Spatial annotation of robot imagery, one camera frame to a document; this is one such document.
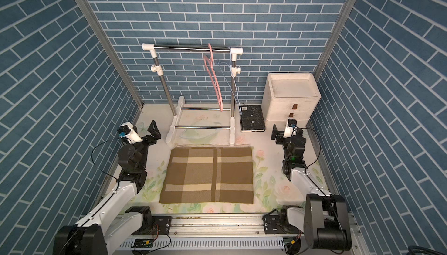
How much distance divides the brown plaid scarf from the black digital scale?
14cm

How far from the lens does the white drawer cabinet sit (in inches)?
36.7

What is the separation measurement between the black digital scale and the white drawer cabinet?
0.04 metres

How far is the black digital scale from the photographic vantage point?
107 cm

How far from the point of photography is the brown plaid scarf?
807 millimetres

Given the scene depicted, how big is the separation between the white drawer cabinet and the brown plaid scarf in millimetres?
256
